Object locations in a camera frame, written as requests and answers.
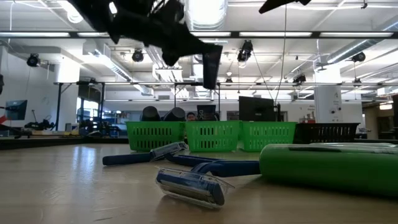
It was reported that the blue razor with clear cap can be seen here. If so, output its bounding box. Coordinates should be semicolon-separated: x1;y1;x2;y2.
155;160;261;210
102;141;189;166

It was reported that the black frame stand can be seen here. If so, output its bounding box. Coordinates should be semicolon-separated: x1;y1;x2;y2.
53;81;106;131

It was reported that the black overhead light beam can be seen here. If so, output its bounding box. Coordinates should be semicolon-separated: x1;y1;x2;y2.
0;30;398;40

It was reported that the gray slanted ceiling duct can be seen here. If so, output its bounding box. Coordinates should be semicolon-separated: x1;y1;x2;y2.
315;18;398;68

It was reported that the black rounded bottle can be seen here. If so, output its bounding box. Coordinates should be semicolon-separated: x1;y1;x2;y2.
162;106;187;123
140;106;162;123

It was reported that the green plastic basket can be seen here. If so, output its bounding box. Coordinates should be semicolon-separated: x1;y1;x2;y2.
126;121;187;152
239;121;298;152
185;120;242;153

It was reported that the small dark monitor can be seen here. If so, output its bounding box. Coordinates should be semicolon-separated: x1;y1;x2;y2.
4;99;28;121

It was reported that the black monitor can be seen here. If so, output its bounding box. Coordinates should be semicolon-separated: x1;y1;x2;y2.
238;96;276;123

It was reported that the green plastic tube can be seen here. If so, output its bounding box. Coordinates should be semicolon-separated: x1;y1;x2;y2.
259;142;398;197

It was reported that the black sachet white print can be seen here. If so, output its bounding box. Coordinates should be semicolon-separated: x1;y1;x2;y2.
197;105;217;122

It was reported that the round silver air duct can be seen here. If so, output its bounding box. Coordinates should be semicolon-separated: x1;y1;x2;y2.
185;0;228;100

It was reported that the black plastic basket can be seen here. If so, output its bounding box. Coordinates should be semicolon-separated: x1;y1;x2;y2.
292;122;361;144

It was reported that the thin hanging cable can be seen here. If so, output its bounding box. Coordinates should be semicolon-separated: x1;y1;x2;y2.
274;2;288;105

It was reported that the white round pillar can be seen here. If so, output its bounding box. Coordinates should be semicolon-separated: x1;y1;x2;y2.
313;63;344;124

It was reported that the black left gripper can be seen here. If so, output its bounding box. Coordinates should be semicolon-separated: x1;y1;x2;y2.
68;0;223;67

